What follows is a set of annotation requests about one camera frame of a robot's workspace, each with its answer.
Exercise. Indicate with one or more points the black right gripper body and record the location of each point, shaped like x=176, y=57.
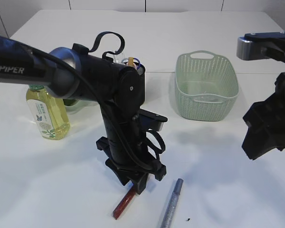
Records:
x=266, y=126

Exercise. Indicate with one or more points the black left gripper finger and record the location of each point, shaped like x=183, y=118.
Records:
x=139, y=181
x=122, y=174

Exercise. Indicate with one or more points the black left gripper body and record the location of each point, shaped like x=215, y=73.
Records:
x=148, y=156

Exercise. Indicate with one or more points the red glitter pen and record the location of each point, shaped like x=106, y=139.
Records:
x=124, y=203

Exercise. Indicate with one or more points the blue glitter pen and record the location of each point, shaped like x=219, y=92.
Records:
x=171, y=208

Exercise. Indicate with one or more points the yellow tea bottle green label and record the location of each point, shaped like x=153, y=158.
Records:
x=48, y=112

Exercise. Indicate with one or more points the gold glitter pen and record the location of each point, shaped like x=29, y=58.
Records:
x=131, y=63

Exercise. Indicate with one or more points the clear plastic ruler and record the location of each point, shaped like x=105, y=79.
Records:
x=117, y=58

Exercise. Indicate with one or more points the clear plastic sheet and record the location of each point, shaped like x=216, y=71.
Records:
x=208, y=98

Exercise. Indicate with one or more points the blue scissors with sheath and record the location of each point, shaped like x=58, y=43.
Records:
x=136, y=61

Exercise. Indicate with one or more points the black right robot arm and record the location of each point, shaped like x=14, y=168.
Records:
x=266, y=123

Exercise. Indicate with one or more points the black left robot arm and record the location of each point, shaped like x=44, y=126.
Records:
x=132, y=142

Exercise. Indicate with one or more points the pale green wavy glass plate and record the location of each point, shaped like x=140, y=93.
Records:
x=73, y=106

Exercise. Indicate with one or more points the green plastic woven basket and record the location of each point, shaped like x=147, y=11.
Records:
x=203, y=72

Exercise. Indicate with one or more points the black mesh pen holder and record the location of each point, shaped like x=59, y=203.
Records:
x=141, y=72

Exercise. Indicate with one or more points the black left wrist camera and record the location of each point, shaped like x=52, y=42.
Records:
x=151, y=121

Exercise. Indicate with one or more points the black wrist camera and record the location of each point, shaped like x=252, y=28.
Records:
x=151, y=121
x=257, y=46

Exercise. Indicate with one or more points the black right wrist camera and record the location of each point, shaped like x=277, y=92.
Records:
x=257, y=46

